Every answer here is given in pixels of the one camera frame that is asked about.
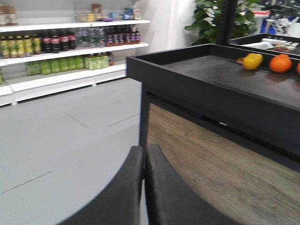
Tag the yellow pear fruit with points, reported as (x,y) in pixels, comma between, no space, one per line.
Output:
(252,61)

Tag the cola bottle row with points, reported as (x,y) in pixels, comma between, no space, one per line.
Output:
(54,41)

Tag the black wooden produce display stand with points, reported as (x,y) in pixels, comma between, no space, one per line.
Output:
(232,135)

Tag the white store shelving unit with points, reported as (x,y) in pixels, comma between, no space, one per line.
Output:
(100,26)

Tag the green potted plant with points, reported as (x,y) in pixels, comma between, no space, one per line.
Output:
(208,19)

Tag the bumpy orange tangerine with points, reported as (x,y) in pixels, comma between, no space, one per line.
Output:
(280,63)

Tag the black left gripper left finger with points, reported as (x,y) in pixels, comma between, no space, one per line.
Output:
(119,202)

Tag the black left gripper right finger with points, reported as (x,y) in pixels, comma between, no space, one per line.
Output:
(169,199)

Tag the green drink package row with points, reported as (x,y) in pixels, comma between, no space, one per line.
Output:
(89,62)

